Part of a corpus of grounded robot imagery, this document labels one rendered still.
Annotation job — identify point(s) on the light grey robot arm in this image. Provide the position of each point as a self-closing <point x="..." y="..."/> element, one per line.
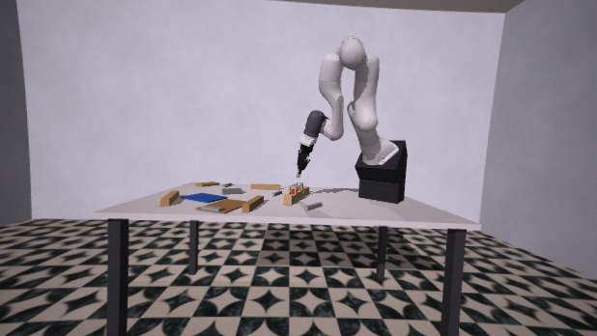
<point x="375" y="150"/>

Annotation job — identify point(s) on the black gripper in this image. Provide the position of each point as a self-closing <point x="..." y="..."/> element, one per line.
<point x="303" y="158"/>

